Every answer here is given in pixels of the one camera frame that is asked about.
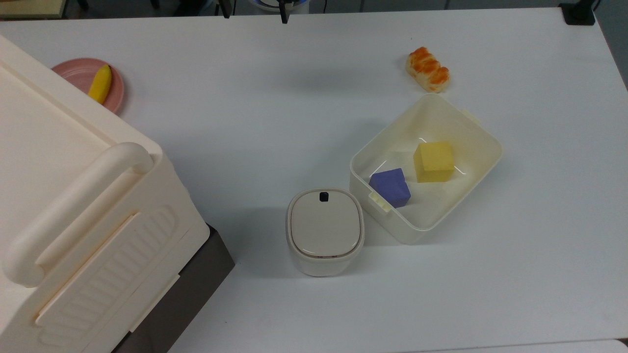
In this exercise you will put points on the dark brown base box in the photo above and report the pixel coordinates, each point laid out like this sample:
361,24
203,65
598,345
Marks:
191,289

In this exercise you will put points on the yellow wooden table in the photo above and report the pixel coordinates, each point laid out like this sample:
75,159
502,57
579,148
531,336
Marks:
29,7

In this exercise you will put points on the pink round plate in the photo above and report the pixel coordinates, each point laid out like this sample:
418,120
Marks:
73,73

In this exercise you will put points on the white blue round base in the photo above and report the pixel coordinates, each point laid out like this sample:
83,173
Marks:
267,6

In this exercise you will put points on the yellow foam cube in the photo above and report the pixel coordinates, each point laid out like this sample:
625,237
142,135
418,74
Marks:
434,162

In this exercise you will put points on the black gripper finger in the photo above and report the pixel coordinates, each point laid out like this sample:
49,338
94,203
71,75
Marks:
284,12
226,9

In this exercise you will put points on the small cream lidded bin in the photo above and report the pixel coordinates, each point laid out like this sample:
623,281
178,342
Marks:
324,228

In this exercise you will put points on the purple foam block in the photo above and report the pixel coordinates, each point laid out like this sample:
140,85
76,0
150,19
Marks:
391,188

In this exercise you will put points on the cream plastic box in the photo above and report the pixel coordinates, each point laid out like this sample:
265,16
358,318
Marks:
436,208

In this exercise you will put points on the orange glazed toy bread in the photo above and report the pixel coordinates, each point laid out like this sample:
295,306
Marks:
428,68

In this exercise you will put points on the black table clamp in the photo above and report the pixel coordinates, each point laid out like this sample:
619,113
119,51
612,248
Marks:
579,12

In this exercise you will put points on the yellow toy banana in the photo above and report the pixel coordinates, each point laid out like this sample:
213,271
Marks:
100,84

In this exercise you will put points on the large cream storage box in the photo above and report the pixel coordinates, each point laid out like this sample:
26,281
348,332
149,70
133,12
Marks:
73,196

